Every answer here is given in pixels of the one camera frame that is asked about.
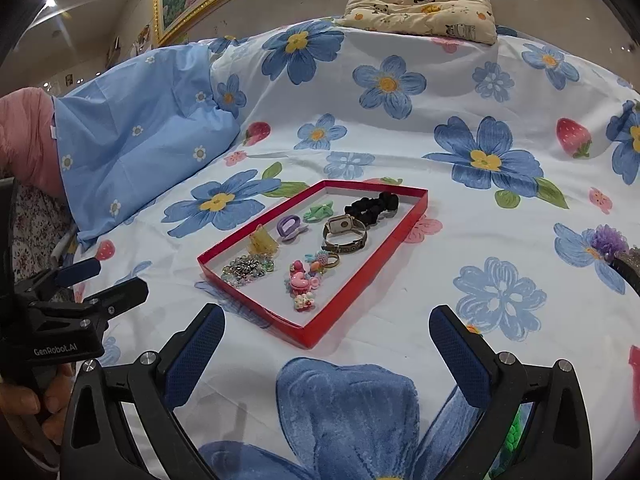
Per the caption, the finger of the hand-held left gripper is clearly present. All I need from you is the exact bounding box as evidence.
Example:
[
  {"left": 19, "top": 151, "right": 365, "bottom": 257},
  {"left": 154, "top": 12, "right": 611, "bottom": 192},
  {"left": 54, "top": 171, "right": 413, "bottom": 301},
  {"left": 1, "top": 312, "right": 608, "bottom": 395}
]
[
  {"left": 15, "top": 258, "right": 101, "bottom": 301},
  {"left": 82, "top": 280, "right": 149, "bottom": 331}
]

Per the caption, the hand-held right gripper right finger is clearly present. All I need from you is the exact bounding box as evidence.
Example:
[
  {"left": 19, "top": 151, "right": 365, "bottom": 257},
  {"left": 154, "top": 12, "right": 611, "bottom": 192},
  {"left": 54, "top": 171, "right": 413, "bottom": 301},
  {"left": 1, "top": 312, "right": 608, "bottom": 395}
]
[{"left": 429, "top": 304, "right": 596, "bottom": 480}]

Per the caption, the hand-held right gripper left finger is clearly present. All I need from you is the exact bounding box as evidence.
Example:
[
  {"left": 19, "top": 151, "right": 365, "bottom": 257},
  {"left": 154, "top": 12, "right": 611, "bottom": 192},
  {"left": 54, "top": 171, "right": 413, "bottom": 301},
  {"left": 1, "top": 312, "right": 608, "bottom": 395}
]
[{"left": 59, "top": 303, "right": 227, "bottom": 480}]

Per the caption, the red cardboard tray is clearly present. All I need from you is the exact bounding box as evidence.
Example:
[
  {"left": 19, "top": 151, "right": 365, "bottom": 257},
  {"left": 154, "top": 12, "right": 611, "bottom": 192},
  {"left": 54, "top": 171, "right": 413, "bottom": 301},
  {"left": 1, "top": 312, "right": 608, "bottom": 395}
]
[{"left": 196, "top": 179, "right": 430, "bottom": 350}]

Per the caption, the black scrunchie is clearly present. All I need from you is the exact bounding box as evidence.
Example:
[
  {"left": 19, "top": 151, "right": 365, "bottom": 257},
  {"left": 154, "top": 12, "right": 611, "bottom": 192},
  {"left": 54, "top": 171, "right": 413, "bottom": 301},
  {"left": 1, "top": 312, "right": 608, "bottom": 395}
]
[{"left": 344, "top": 191, "right": 401, "bottom": 226}]

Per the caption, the person's left hand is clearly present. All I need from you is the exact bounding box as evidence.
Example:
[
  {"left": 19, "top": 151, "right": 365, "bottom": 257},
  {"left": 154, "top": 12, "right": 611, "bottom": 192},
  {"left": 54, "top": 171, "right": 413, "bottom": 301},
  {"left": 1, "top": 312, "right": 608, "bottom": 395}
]
[{"left": 0, "top": 362, "right": 76, "bottom": 443}]

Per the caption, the dark floral cloth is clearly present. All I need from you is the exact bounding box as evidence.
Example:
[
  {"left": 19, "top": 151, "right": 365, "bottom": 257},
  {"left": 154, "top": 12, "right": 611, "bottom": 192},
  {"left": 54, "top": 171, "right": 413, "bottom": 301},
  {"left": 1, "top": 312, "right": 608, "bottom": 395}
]
[{"left": 10, "top": 180, "right": 81, "bottom": 306}]

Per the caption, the pink duck hair clip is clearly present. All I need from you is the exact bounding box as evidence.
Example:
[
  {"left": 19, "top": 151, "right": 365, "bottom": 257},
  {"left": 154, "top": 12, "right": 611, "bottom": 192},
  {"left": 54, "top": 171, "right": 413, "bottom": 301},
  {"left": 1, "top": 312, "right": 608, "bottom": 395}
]
[{"left": 286, "top": 260, "right": 323, "bottom": 295}]

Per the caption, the yellow hair claw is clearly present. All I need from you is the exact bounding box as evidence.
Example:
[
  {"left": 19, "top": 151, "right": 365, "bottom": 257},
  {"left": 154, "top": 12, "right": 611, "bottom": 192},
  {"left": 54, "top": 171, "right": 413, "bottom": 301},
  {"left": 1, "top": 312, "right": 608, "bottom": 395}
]
[{"left": 248, "top": 225, "right": 280, "bottom": 257}]

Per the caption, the pink cloth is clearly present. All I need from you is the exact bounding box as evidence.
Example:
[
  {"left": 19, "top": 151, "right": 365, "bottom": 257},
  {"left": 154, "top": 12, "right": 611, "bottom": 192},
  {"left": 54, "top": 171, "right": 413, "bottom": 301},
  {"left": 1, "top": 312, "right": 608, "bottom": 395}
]
[{"left": 0, "top": 87, "right": 66, "bottom": 198}]

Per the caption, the blue pillow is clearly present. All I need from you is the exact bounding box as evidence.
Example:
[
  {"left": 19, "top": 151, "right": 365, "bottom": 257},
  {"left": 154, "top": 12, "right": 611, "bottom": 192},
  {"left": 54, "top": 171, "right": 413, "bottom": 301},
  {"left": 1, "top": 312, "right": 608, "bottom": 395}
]
[{"left": 52, "top": 42, "right": 241, "bottom": 243}]

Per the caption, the purple flower hair clip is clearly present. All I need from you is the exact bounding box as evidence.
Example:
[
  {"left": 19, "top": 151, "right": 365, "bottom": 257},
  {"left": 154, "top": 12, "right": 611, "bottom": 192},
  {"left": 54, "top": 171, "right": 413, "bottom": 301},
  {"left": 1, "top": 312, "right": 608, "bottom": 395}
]
[{"left": 590, "top": 225, "right": 626, "bottom": 263}]

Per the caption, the rhinestone headband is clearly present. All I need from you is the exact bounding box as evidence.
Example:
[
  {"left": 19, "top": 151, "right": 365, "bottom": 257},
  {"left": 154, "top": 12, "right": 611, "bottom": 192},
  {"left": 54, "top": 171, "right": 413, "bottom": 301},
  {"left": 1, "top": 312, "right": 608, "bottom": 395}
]
[{"left": 612, "top": 247, "right": 640, "bottom": 296}]

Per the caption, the floral bedsheet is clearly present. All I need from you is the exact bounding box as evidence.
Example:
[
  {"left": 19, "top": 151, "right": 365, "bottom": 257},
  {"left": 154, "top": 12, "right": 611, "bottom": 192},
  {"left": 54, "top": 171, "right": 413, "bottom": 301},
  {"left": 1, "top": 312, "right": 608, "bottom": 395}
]
[{"left": 65, "top": 15, "right": 640, "bottom": 480}]

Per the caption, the panda print cushion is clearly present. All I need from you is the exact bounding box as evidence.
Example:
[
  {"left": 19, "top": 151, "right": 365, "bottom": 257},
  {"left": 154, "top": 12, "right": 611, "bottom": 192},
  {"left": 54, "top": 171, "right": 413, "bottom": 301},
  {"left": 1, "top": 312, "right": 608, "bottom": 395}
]
[{"left": 334, "top": 0, "right": 498, "bottom": 45}]

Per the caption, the green braided hair tie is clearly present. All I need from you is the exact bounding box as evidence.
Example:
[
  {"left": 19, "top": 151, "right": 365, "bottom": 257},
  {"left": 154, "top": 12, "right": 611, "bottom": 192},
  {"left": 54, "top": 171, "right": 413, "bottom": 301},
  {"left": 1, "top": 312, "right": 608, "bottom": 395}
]
[{"left": 492, "top": 405, "right": 531, "bottom": 480}]

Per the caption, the rhinestone bracelet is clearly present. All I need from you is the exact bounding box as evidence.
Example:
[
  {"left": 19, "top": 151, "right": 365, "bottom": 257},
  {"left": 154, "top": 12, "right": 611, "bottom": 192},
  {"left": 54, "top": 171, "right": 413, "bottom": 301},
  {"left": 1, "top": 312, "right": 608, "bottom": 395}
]
[{"left": 221, "top": 254, "right": 276, "bottom": 290}]

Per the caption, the purple hair tie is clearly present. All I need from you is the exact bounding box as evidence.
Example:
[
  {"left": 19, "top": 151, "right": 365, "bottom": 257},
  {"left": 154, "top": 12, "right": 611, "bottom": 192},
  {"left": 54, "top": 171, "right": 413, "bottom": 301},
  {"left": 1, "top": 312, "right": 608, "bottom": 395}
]
[{"left": 276, "top": 213, "right": 310, "bottom": 244}]

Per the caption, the wristwatch with brown strap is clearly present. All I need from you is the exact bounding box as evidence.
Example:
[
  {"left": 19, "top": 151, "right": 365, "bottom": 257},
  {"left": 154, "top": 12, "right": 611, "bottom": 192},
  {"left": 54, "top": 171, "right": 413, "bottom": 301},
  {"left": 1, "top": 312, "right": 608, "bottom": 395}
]
[{"left": 321, "top": 214, "right": 368, "bottom": 256}]

